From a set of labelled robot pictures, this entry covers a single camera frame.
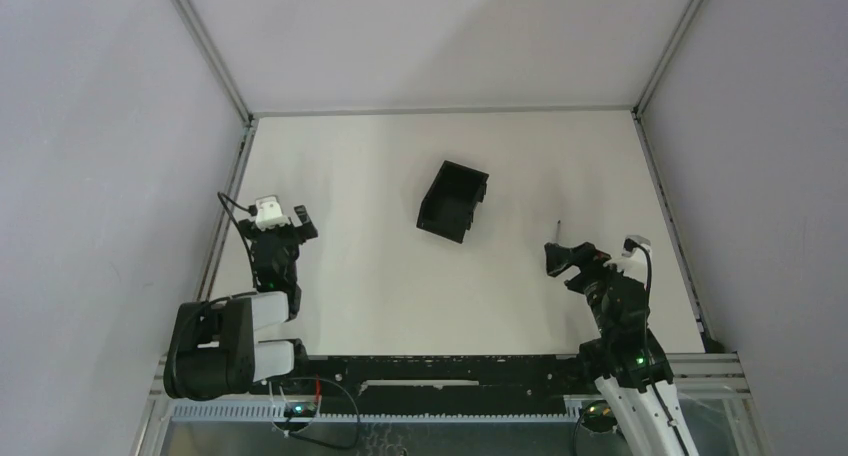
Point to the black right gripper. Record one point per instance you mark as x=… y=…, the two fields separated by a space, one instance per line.
x=584 y=255

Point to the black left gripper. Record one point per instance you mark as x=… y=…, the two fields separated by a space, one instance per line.
x=285 y=230

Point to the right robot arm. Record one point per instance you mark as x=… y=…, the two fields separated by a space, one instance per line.
x=626 y=363

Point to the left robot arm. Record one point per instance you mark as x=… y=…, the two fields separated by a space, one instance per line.
x=214 y=350

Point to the black plastic bin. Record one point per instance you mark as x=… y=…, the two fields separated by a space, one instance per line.
x=447 y=209

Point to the small electronics board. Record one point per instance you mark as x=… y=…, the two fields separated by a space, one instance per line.
x=299 y=410

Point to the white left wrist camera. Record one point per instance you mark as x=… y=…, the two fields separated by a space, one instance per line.
x=269 y=213

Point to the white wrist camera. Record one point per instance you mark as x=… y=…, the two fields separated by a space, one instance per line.
x=269 y=213
x=636 y=255

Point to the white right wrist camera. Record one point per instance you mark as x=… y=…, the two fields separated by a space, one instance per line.
x=636 y=255

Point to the black mounting rail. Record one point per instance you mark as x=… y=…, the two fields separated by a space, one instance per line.
x=495 y=385

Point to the aluminium table frame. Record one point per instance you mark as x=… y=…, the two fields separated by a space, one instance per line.
x=714 y=381

